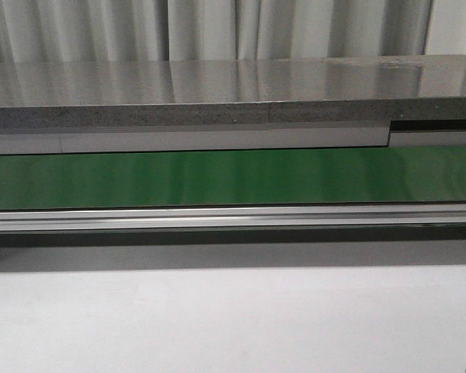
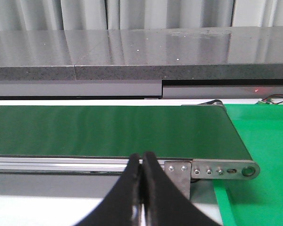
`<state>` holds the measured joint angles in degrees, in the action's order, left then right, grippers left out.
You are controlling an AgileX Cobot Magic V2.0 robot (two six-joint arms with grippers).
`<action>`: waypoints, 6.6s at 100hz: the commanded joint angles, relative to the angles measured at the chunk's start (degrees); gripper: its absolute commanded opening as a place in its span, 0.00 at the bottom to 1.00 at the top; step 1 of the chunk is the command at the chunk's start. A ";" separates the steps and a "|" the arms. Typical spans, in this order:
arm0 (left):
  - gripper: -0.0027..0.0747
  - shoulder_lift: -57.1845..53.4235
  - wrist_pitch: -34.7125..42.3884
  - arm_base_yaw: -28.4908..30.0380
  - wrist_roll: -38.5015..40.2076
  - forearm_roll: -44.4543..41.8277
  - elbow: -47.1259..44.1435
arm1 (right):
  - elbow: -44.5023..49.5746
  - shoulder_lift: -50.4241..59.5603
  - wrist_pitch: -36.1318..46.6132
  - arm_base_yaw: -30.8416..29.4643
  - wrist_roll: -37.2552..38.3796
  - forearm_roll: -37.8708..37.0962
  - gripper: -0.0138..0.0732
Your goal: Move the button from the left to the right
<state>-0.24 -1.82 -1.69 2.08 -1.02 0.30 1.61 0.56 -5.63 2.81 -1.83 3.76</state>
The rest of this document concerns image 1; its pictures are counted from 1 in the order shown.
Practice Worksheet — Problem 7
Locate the grey stone-look back table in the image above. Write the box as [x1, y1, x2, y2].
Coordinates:
[0, 55, 466, 155]

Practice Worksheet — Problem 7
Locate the green conveyor belt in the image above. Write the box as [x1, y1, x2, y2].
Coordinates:
[0, 145, 466, 211]

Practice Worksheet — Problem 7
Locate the grey curtain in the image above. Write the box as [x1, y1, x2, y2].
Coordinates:
[0, 1, 466, 62]

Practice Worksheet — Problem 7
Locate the aluminium conveyor side rail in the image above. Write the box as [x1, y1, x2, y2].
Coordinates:
[0, 203, 466, 233]

